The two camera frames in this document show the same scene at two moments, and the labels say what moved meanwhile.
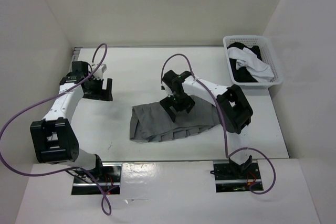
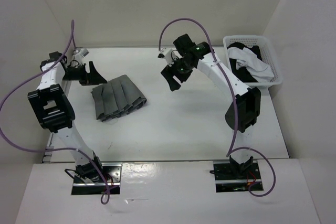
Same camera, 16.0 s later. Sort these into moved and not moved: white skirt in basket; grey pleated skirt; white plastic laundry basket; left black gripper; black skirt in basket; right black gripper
Moved: left black gripper; right black gripper; grey pleated skirt
Not moved: white skirt in basket; white plastic laundry basket; black skirt in basket
